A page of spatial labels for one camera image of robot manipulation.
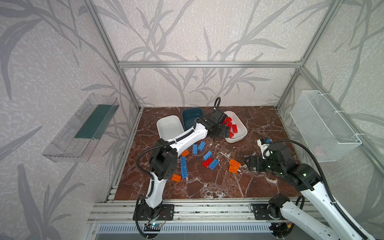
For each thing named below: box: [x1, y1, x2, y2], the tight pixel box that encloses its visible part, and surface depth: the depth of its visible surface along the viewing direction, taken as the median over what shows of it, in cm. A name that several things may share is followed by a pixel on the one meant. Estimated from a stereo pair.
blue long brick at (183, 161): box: [180, 156, 187, 167], surface depth 91 cm
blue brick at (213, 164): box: [208, 159, 219, 171], surface depth 90 cm
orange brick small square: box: [181, 149, 190, 157], surface depth 95 cm
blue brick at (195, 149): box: [192, 144, 198, 155], surface depth 98 cm
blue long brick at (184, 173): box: [181, 166, 189, 179], surface depth 88 cm
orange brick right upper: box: [229, 158, 241, 168], surface depth 90 cm
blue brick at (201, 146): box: [197, 141, 207, 152], surface depth 98 cm
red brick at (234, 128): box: [232, 124, 238, 134], surface depth 107 cm
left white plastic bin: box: [156, 115, 185, 141], surface depth 110 cm
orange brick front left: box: [171, 174, 182, 183], surface depth 86 cm
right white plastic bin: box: [223, 110, 248, 143], surface depth 107 cm
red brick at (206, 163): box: [202, 158, 213, 168], surface depth 91 cm
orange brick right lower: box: [228, 165, 238, 174], surface depth 89 cm
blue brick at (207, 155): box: [203, 150, 213, 161], surface depth 93 cm
